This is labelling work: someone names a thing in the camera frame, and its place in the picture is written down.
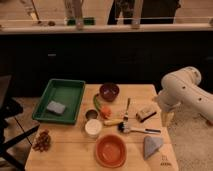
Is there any grey sponge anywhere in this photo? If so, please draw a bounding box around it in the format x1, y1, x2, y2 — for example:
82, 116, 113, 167
46, 101, 66, 114

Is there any green box on counter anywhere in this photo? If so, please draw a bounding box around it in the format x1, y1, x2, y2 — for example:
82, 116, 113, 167
67, 17, 95, 26

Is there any black dish brush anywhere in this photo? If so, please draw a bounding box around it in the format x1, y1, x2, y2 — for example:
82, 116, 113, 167
118, 122, 161, 134

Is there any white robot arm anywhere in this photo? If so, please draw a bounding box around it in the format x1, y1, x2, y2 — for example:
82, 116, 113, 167
155, 66, 213, 127

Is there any white round cup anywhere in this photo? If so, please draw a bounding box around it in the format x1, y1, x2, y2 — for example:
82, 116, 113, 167
85, 119, 102, 138

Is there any wooden board eraser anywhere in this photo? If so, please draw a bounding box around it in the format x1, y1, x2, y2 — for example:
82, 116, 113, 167
136, 106, 157, 123

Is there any small metal cup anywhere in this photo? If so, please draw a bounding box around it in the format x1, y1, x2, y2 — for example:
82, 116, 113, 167
85, 109, 98, 120

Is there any green plastic tray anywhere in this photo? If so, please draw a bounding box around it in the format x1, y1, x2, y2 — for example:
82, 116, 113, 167
32, 79, 85, 125

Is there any green toy pepper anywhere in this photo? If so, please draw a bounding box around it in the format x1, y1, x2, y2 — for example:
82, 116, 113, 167
93, 94, 101, 112

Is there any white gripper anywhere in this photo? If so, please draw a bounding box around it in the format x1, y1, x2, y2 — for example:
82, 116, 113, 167
154, 90, 180, 127

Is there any silver fork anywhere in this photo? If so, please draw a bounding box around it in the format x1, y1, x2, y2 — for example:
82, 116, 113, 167
123, 98, 131, 121

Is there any grey triangular cloth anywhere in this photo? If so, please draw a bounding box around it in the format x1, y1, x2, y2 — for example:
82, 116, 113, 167
143, 136, 164, 159

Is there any toy carrot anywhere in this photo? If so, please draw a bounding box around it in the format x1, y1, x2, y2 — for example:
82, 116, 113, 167
100, 106, 111, 119

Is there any purple bowl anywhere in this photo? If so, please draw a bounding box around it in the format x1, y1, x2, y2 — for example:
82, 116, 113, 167
99, 83, 120, 102

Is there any yellow toy banana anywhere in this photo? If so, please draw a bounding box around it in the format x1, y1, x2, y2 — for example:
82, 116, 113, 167
103, 119, 122, 126

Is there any orange bowl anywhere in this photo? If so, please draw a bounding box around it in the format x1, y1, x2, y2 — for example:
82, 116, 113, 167
94, 134, 127, 168

